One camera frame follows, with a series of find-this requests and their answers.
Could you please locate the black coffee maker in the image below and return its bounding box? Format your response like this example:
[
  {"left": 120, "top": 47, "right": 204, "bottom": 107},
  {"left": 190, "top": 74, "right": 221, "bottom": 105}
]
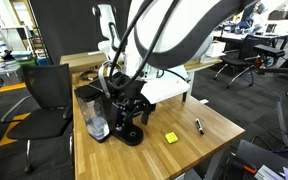
[{"left": 74, "top": 61, "right": 144, "bottom": 146}]

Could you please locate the yellow smiley eraser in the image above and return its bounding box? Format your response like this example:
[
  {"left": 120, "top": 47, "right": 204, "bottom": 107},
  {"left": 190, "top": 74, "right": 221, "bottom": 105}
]
[{"left": 165, "top": 132, "right": 178, "bottom": 144}]

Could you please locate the white board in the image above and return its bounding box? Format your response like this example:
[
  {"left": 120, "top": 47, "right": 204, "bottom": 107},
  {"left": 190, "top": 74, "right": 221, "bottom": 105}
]
[{"left": 140, "top": 65, "right": 190, "bottom": 104}]

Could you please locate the cardboard box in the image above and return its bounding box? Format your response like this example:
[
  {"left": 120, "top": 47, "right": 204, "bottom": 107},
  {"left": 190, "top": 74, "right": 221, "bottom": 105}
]
[{"left": 60, "top": 51, "right": 106, "bottom": 73}]

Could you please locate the black mesh office chair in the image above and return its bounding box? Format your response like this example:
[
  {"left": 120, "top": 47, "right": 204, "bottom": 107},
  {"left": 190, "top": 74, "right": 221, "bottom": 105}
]
[{"left": 1, "top": 64, "right": 73, "bottom": 173}]

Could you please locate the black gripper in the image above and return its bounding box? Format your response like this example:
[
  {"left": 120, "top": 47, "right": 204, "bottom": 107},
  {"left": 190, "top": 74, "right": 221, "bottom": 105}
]
[{"left": 109, "top": 72, "right": 156, "bottom": 131}]

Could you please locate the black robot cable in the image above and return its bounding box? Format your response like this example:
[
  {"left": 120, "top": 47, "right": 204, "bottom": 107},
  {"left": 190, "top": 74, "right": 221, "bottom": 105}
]
[{"left": 107, "top": 0, "right": 182, "bottom": 91}]

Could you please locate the black white marker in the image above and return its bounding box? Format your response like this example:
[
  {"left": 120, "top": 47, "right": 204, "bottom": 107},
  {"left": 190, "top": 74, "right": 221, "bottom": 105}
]
[{"left": 195, "top": 118, "right": 204, "bottom": 135}]

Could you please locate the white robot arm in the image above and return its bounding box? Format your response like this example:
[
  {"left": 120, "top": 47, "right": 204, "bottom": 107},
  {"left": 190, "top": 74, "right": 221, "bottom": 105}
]
[{"left": 92, "top": 0, "right": 259, "bottom": 122}]

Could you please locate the black office chair background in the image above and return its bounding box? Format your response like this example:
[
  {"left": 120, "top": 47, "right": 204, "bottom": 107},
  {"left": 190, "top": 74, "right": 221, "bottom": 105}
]
[{"left": 213, "top": 35, "right": 271, "bottom": 87}]

